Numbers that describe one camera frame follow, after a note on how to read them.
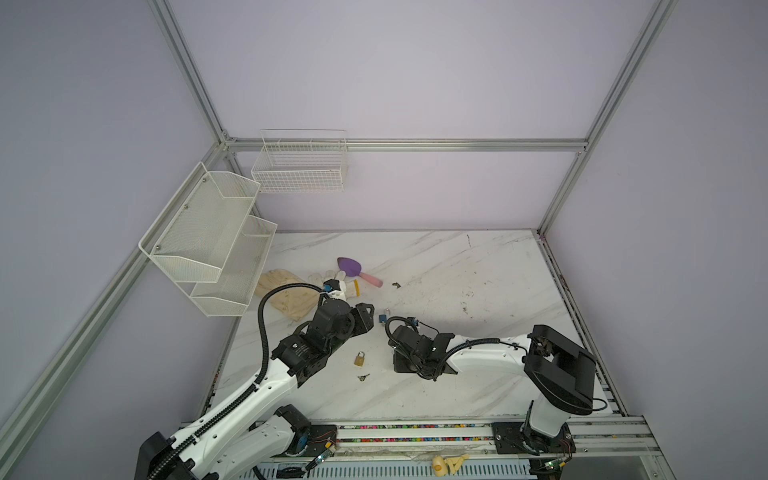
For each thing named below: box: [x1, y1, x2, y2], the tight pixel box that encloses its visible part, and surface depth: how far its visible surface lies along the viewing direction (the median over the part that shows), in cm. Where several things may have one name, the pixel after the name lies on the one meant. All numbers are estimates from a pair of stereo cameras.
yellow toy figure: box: [432, 454, 471, 477], surface depth 70 cm
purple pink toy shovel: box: [337, 257, 383, 288], surface depth 112 cm
